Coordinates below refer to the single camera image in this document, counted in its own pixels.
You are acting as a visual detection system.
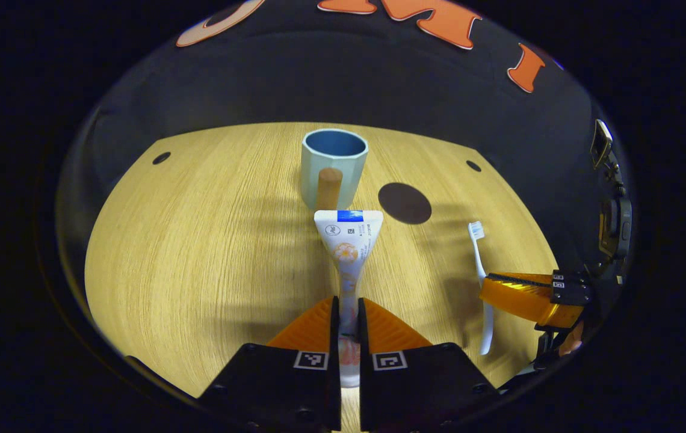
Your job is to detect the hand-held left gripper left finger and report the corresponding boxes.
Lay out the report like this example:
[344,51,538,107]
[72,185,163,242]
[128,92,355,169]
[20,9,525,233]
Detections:
[199,296,342,432]

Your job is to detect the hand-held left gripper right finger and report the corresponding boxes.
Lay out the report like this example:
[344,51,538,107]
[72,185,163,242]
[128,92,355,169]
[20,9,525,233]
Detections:
[358,298,500,432]

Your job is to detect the white toothbrush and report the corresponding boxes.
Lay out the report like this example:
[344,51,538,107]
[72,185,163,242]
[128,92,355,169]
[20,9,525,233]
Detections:
[468,221,495,355]

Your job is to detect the dark brown round coaster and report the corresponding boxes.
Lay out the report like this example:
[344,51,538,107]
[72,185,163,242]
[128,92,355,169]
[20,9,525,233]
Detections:
[378,182,433,225]

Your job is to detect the white toothpaste tube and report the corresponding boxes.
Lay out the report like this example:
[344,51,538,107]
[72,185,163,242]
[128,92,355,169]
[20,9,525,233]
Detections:
[314,209,384,388]

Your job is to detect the pale blue cup wooden handle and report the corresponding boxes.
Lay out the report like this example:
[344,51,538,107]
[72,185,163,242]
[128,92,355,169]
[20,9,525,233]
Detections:
[301,129,369,211]

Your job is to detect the wooden desktop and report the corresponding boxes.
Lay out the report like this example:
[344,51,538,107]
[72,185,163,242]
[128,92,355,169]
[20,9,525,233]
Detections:
[84,122,560,432]

